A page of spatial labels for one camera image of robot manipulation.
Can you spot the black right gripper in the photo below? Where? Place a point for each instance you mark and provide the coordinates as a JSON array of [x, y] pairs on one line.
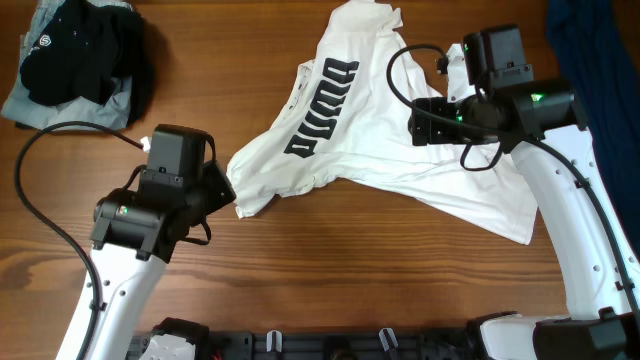
[[420, 122]]

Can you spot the navy blue garment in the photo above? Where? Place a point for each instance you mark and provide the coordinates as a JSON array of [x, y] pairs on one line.
[[586, 41]]

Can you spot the black garment with logo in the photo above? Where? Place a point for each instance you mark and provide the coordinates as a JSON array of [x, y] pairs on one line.
[[82, 49]]

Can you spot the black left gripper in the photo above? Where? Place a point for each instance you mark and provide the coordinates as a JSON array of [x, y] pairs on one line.
[[225, 192]]

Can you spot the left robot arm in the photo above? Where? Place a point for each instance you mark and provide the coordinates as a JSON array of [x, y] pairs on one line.
[[135, 233]]

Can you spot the light blue folded garment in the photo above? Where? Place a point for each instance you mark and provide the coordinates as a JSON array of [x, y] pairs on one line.
[[18, 107]]

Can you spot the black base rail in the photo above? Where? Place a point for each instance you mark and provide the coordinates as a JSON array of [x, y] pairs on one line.
[[177, 339]]

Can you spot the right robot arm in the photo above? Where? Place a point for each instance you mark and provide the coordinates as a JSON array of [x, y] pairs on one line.
[[543, 126]]

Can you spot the white Puma t-shirt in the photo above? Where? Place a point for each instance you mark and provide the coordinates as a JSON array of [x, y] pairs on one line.
[[346, 118]]

